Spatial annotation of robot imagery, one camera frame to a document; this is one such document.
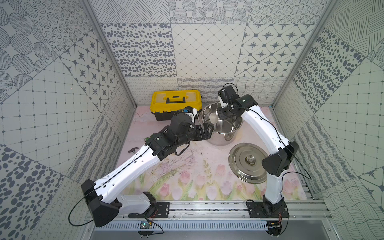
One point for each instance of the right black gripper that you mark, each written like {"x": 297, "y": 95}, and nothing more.
{"x": 222, "y": 116}

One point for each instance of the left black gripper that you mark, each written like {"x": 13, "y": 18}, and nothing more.
{"x": 199, "y": 132}

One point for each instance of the cream spoon with grey handle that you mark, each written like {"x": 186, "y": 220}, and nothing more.
{"x": 214, "y": 118}

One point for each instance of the stainless steel stock pot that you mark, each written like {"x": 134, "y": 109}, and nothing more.
{"x": 224, "y": 130}

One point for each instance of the stainless steel pot lid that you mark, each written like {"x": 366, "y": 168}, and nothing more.
{"x": 245, "y": 160}

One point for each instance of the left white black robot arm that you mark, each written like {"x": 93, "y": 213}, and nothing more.
{"x": 104, "y": 197}

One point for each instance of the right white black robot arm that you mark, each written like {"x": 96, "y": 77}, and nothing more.
{"x": 281, "y": 150}

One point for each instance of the yellow and black toolbox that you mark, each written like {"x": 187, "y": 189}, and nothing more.
{"x": 165, "y": 104}

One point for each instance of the small hammer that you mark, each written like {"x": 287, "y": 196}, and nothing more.
{"x": 133, "y": 150}

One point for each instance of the left small circuit board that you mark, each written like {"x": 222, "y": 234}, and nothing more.
{"x": 145, "y": 229}

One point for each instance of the small circuit board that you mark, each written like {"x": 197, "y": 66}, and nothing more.
{"x": 274, "y": 228}
{"x": 145, "y": 229}

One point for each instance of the right small circuit board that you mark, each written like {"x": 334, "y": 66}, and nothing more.
{"x": 274, "y": 228}

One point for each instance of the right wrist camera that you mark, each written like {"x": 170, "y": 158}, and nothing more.
{"x": 228, "y": 94}

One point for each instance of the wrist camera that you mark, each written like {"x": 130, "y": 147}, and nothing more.
{"x": 228, "y": 94}
{"x": 192, "y": 111}

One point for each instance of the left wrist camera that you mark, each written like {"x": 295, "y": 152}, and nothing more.
{"x": 192, "y": 111}

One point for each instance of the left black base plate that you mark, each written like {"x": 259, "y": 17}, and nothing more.
{"x": 157, "y": 210}

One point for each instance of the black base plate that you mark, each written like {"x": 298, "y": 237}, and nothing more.
{"x": 263, "y": 210}
{"x": 157, "y": 210}

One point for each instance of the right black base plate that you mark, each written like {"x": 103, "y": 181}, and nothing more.
{"x": 263, "y": 210}

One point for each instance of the aluminium mounting rail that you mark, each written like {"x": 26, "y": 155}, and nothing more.
{"x": 237, "y": 210}

